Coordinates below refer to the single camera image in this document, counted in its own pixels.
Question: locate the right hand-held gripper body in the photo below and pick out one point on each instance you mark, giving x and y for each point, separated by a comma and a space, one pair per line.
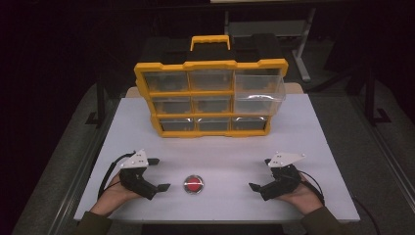
284, 179

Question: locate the person's left hand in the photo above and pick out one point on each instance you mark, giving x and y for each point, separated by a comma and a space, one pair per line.
112, 197

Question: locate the yellow black drawer organizer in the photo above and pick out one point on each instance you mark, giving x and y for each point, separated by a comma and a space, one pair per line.
208, 64

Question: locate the black metal stand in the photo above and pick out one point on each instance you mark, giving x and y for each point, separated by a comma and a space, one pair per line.
100, 104
370, 98

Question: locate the large clear plastic drawer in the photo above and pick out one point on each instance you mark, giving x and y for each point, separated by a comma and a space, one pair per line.
257, 98

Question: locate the grey metal stand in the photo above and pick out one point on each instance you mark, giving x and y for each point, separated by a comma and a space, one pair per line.
301, 62

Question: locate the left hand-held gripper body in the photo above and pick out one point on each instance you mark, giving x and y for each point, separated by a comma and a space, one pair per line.
137, 179

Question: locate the person's right hand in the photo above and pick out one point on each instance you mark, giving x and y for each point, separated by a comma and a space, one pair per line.
305, 197

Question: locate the red round disc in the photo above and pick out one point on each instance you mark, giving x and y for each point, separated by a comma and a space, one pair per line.
193, 184

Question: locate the set of small clear drawers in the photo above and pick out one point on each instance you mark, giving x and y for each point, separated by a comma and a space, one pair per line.
166, 81

